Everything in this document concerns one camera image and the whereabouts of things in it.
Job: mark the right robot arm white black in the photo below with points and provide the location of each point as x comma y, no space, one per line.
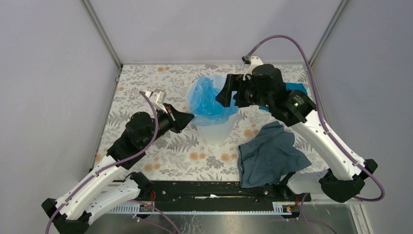
345,177

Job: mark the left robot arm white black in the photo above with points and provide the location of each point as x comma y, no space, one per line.
75,211

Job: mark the blue plastic trash bag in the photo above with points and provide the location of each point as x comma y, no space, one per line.
201,98

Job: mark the teal folded cloth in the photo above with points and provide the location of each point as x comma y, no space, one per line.
295,87

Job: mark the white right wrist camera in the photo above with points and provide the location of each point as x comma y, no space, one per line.
254,62

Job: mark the white paper trash bin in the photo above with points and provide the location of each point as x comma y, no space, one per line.
216,134

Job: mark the grey-blue crumpled cloth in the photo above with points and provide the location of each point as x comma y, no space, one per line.
269,156

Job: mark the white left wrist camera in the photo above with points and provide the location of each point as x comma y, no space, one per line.
156,98

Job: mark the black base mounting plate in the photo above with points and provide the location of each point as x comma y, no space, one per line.
213,196

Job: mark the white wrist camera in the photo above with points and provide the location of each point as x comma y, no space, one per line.
254,62
156,98

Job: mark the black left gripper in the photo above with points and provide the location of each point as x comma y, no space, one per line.
180,119

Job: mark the floral patterned table mat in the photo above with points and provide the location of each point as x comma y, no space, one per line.
183,156

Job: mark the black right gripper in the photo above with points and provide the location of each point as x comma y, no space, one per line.
233,83

